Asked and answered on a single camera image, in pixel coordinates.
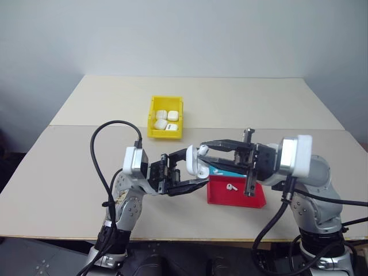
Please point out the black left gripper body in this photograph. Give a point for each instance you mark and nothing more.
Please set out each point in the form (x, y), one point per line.
(156, 174)

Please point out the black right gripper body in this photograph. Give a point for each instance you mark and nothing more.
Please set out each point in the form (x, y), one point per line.
(266, 161)

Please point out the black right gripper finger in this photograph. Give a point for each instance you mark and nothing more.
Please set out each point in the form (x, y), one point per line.
(224, 144)
(221, 164)

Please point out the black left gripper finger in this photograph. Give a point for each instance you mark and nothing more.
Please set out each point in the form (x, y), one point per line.
(178, 155)
(187, 187)

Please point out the white earbud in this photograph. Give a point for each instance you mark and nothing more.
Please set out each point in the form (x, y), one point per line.
(217, 172)
(231, 187)
(203, 149)

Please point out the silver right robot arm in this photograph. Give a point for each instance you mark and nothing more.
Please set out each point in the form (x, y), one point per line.
(322, 184)

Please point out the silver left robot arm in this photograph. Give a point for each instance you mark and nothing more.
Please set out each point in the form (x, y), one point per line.
(130, 207)

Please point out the white earbud case dark label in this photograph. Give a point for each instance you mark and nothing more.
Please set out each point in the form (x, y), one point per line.
(171, 127)

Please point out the yellow plastic bin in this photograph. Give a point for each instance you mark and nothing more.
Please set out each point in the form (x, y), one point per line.
(152, 130)

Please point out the closed white earbud case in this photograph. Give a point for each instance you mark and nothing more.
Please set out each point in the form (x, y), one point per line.
(173, 115)
(161, 114)
(160, 124)

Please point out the blue plastic tray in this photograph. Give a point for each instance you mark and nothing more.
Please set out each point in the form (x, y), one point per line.
(230, 173)

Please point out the red plastic tray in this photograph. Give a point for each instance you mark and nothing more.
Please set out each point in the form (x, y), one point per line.
(224, 198)

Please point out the dark rounded shape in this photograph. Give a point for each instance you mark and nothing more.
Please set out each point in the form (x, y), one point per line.
(169, 264)

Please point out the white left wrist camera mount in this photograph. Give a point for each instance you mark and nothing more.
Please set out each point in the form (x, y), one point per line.
(132, 164)

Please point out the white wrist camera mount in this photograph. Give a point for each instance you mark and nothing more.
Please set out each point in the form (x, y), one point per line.
(299, 155)
(132, 164)

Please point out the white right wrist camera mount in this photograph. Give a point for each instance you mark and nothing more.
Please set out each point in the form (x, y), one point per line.
(299, 155)

